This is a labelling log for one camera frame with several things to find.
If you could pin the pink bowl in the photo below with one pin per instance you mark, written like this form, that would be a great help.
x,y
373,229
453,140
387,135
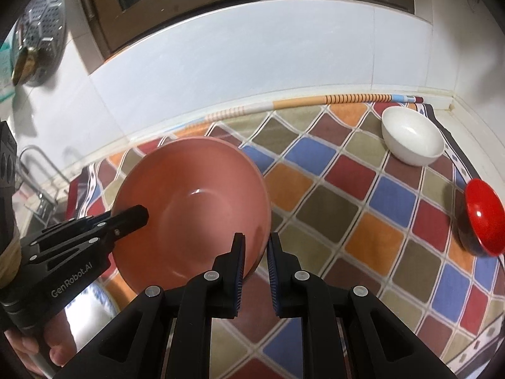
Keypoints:
x,y
199,192

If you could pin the chrome main faucet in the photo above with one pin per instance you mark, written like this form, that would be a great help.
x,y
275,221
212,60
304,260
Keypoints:
x,y
48,203

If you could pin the large blue white plate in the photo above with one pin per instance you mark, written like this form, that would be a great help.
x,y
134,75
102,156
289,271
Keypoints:
x,y
89,312

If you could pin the paper towel pack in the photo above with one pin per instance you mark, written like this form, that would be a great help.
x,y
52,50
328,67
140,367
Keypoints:
x,y
7,88

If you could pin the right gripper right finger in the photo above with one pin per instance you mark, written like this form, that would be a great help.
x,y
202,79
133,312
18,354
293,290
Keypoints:
x,y
282,266

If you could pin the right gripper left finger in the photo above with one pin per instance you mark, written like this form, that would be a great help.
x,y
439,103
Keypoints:
x,y
230,267

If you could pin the round steel steamer tray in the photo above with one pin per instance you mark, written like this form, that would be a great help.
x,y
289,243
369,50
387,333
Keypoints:
x,y
42,26

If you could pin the colourful diamond pattern mat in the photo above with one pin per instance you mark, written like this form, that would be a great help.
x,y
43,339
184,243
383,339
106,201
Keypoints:
x,y
354,214

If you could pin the brass ladle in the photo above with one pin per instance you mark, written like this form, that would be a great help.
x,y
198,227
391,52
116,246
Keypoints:
x,y
26,65

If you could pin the white bowl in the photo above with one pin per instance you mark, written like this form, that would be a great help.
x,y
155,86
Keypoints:
x,y
411,137

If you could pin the red black bowl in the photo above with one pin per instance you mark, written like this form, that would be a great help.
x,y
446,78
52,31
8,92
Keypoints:
x,y
480,222

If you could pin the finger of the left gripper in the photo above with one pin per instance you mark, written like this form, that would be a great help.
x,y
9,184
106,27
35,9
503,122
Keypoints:
x,y
119,225
77,225

